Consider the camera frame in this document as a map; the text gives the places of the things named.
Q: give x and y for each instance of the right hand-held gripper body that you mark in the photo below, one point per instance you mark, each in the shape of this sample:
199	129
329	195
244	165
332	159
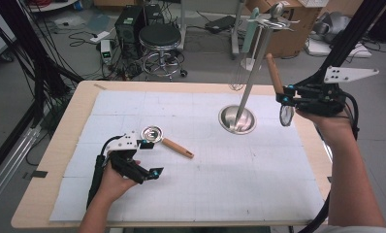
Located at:
323	100

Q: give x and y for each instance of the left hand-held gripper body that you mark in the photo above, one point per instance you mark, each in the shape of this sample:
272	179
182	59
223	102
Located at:
126	161

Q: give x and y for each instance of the steel utensil stand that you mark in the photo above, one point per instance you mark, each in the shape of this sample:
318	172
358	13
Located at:
250	81

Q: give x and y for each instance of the person's left hand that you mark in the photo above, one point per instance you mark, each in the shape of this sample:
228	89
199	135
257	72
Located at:
113	186

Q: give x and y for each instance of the person's right hand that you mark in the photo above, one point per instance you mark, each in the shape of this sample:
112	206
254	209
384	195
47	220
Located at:
336	127

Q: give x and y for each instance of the white foam mat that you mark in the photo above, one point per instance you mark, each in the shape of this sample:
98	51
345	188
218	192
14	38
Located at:
197	187

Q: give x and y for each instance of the white round-base floor stand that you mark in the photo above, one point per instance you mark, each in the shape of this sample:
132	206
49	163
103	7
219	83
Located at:
250	66

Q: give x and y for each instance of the large cardboard box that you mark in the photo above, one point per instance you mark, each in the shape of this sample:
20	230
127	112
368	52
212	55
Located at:
294	42

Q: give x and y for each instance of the light wooden table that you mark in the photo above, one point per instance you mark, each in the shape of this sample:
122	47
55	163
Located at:
52	181

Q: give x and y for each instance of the black tape strip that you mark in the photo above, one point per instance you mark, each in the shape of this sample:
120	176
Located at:
36	174

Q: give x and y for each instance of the flat black device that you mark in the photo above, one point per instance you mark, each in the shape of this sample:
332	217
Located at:
220	23

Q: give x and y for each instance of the small white green-lit device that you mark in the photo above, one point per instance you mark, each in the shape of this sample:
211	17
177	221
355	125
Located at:
105	51

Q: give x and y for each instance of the black round stool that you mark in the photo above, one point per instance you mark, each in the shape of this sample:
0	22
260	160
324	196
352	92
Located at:
160	35

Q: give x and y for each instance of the black computer tower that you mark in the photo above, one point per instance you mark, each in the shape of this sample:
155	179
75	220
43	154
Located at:
129	29

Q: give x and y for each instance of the white power strip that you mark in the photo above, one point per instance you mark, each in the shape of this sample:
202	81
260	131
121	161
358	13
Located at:
100	36

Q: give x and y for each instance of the white sleeve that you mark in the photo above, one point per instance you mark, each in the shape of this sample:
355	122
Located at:
359	229

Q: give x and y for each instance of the small cardboard box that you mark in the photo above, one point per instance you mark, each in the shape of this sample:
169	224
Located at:
113	2

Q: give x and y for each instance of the aluminium rail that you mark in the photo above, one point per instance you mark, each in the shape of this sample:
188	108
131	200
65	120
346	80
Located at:
10	161

